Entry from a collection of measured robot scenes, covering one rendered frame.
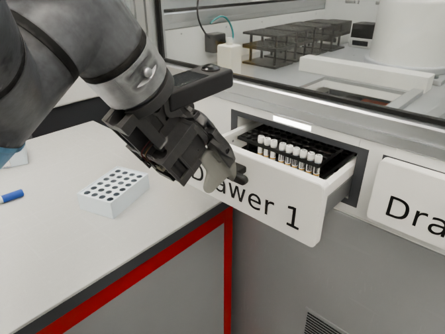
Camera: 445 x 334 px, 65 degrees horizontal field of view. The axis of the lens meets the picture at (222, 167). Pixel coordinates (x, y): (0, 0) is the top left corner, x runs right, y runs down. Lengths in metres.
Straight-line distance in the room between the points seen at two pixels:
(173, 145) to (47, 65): 0.16
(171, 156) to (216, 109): 0.39
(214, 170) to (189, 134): 0.08
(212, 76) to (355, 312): 0.56
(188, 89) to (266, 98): 0.29
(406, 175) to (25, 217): 0.68
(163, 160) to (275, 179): 0.20
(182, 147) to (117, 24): 0.15
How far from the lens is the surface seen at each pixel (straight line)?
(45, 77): 0.30
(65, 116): 1.30
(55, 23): 0.30
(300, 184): 0.51
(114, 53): 0.33
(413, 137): 0.59
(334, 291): 0.80
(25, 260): 0.69
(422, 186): 0.59
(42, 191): 0.86
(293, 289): 0.87
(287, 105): 0.66
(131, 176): 0.78
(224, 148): 0.44
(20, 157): 1.00
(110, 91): 0.35
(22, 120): 0.29
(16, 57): 0.23
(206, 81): 0.43
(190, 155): 0.43
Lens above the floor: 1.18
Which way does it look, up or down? 29 degrees down
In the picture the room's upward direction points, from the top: straight up
